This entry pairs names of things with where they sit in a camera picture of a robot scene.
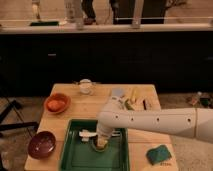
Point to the clear glass cup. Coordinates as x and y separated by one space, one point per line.
85 86

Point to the yellow utensil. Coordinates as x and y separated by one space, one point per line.
133 96

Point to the clutter on floor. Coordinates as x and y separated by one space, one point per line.
204 99

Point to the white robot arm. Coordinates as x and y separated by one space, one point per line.
183 122

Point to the white utensil in tray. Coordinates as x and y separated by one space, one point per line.
86 135

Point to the dark red bowl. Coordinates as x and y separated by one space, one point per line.
42 145

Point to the orange bowl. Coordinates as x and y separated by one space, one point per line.
57 103

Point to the green plastic tray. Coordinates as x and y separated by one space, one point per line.
77 155

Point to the light blue cup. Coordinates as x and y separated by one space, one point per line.
117 92

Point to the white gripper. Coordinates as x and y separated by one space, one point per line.
104 132

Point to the green sponge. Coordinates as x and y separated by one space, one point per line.
158 154

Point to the black stand legs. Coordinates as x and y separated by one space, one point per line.
10 119

